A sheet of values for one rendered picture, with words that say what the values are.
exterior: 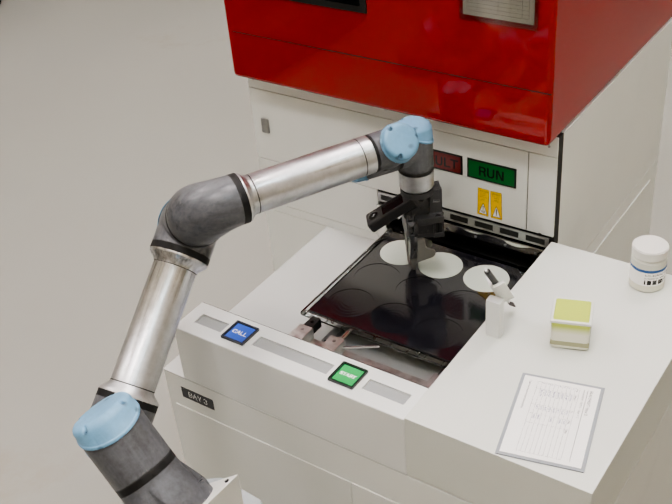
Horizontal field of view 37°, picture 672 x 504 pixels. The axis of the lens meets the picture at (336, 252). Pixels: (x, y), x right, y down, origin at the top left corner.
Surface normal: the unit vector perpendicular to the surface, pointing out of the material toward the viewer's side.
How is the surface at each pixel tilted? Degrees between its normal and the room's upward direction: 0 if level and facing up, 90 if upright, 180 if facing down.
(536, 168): 90
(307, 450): 90
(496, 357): 0
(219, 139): 0
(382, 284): 0
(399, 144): 52
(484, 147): 90
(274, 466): 90
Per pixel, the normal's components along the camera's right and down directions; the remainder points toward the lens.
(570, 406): -0.08, -0.82
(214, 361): -0.56, 0.51
